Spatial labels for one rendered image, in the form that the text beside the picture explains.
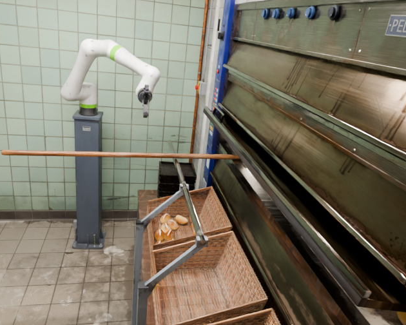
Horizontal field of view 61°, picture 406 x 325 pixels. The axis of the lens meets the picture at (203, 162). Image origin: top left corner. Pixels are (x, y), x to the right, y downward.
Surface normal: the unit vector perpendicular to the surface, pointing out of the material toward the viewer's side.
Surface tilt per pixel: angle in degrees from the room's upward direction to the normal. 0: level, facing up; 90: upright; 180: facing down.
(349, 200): 70
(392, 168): 90
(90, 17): 90
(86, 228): 90
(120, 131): 90
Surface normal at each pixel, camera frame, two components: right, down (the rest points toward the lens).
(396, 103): -0.88, -0.36
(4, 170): 0.19, 0.38
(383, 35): -0.98, -0.03
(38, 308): 0.11, -0.92
